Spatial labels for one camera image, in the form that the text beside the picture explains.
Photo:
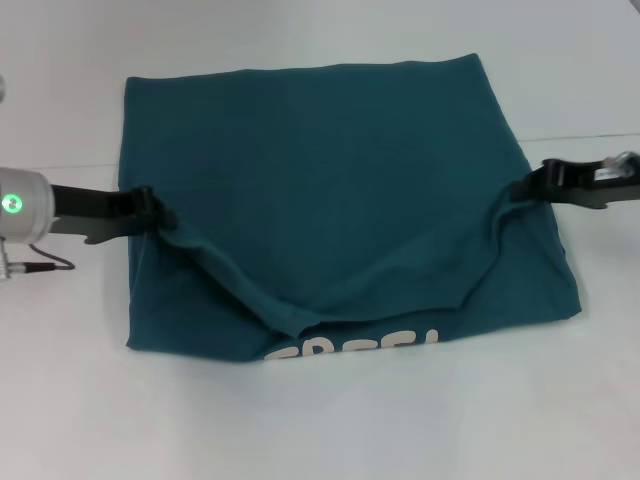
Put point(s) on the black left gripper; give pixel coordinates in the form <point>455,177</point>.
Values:
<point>95,215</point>

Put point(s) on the teal blue t-shirt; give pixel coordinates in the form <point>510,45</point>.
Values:
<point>325,175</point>

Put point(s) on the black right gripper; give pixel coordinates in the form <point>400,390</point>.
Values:
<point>590,185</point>

